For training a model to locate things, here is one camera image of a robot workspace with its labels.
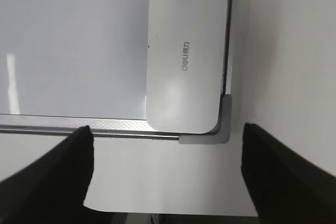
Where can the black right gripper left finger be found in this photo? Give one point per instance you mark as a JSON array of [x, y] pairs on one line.
[[53, 188]]

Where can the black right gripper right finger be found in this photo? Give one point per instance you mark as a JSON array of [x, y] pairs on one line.
[[284, 187]]

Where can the white rectangular board eraser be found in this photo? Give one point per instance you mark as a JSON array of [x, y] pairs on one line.
[[185, 60]]

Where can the white whiteboard with grey frame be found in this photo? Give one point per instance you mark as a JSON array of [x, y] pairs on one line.
[[72, 63]]

